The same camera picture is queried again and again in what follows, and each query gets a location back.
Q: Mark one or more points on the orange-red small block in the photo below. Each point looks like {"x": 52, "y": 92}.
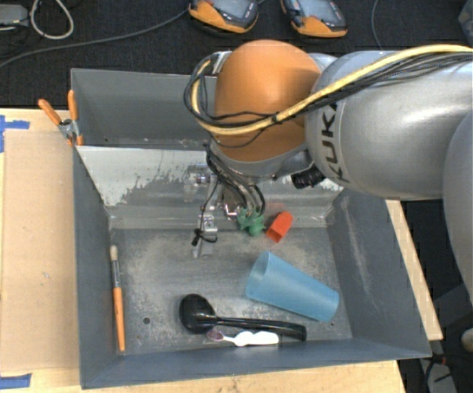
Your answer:
{"x": 279, "y": 225}

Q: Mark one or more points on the black plastic ladle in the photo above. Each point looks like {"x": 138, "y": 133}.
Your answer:
{"x": 197, "y": 313}

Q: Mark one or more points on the white and pink toothbrush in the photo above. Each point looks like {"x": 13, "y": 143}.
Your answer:
{"x": 253, "y": 338}

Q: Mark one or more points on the black cylinder on white bracket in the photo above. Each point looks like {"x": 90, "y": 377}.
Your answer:
{"x": 308, "y": 176}

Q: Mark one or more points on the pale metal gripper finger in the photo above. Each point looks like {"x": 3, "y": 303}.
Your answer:
{"x": 207, "y": 224}
{"x": 197, "y": 177}

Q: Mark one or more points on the light blue plastic cup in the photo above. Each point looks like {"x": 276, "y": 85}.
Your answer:
{"x": 291, "y": 287}

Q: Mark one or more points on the brown cardboard board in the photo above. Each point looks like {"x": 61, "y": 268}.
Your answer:
{"x": 36, "y": 240}

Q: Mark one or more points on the grey metal bin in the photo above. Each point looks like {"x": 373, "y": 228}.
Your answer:
{"x": 167, "y": 276}

